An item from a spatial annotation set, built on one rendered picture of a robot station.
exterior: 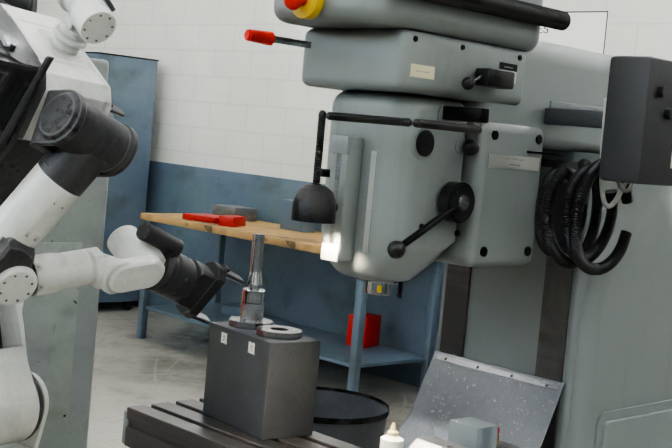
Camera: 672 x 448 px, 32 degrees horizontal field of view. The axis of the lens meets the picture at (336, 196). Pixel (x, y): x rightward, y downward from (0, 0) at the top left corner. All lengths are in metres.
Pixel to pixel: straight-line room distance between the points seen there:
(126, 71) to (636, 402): 7.29
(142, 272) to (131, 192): 7.28
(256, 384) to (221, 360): 0.13
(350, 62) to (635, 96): 0.47
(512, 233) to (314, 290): 6.11
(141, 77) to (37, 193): 7.44
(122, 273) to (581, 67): 0.94
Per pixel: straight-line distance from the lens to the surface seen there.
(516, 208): 2.16
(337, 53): 2.00
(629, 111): 2.02
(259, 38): 1.96
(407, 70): 1.90
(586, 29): 6.92
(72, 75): 2.09
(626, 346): 2.40
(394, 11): 1.87
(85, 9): 2.10
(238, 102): 8.90
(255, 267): 2.37
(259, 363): 2.27
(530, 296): 2.33
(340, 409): 4.37
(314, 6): 1.89
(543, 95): 2.21
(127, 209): 9.44
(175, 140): 9.47
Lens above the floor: 1.55
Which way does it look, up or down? 3 degrees down
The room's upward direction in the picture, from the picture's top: 5 degrees clockwise
